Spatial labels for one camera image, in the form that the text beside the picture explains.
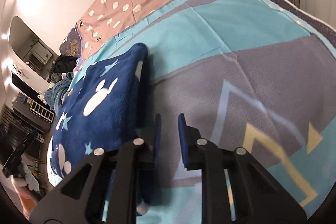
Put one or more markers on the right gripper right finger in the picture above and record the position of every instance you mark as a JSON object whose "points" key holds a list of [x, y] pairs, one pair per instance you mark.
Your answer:
{"points": [[236, 188]]}

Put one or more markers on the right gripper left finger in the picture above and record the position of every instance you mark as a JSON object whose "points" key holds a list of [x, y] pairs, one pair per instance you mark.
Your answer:
{"points": [[116, 178]]}

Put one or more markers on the navy fleece star pajama top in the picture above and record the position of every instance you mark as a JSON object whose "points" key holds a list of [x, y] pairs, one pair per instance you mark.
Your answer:
{"points": [[98, 111]]}

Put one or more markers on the black clothes pile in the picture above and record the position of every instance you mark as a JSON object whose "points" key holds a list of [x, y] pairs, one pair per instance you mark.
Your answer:
{"points": [[63, 64]]}

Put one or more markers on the person's left hand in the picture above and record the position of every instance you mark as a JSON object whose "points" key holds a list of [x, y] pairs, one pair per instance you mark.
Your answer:
{"points": [[26, 179]]}

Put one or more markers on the white shelf rack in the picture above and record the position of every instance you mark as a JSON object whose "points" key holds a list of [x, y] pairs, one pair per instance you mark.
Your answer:
{"points": [[42, 112]]}

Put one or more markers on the blue teal crumpled blanket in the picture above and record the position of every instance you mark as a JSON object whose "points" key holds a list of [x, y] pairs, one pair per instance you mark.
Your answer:
{"points": [[55, 94]]}

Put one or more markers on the teal grey patterned bedspread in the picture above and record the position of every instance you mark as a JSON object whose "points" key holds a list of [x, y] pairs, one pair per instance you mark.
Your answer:
{"points": [[253, 73]]}

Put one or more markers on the purple gold patterned pillow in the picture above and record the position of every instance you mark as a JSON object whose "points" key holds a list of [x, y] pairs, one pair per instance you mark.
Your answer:
{"points": [[72, 44]]}

